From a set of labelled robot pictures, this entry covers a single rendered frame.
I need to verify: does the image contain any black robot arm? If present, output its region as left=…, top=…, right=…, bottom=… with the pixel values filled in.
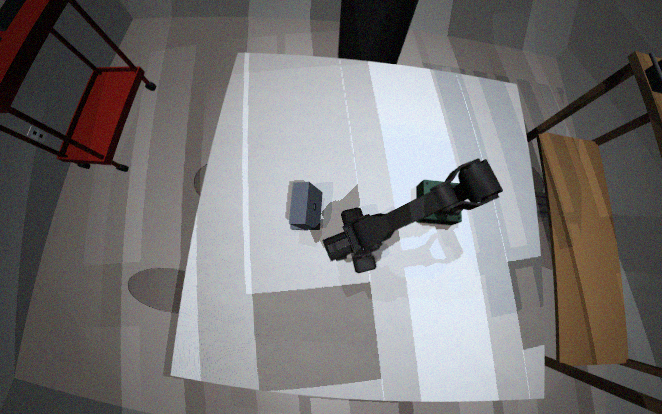
left=323, top=158, right=503, bottom=262

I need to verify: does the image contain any dark blue sloped panel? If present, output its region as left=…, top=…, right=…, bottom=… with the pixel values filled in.
left=289, top=182, right=323, bottom=231

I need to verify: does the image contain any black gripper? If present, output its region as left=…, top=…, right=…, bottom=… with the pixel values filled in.
left=341, top=207, right=376, bottom=273

